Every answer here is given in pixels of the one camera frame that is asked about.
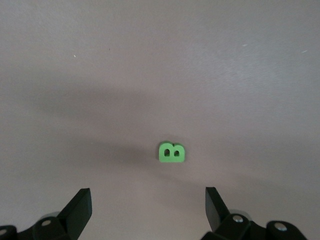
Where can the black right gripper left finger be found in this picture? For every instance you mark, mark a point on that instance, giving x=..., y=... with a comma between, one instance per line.
x=62, y=225

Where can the green capital letter B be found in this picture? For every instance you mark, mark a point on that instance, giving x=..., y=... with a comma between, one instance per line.
x=172, y=159

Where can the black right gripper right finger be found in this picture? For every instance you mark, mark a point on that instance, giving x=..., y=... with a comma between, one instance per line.
x=232, y=227

